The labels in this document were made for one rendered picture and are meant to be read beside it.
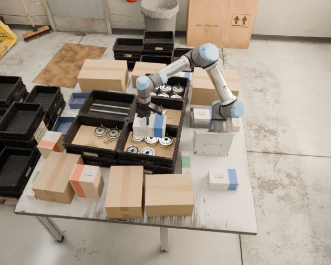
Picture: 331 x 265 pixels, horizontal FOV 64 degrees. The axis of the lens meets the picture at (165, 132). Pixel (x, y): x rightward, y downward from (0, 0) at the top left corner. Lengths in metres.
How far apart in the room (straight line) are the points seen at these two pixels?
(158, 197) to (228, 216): 0.48
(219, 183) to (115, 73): 1.35
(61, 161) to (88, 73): 0.95
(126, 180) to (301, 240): 1.68
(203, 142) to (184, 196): 0.47
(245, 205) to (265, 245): 0.77
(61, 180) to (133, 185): 0.47
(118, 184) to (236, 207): 0.79
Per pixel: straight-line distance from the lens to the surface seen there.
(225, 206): 1.88
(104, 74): 2.53
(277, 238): 2.69
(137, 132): 1.72
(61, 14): 5.23
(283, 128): 3.49
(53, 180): 1.90
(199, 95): 2.39
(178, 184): 1.74
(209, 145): 1.99
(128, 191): 1.73
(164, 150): 1.93
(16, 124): 2.95
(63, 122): 2.45
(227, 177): 1.89
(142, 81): 1.47
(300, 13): 5.02
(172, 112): 2.19
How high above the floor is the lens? 2.36
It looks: 49 degrees down
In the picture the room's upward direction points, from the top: straight up
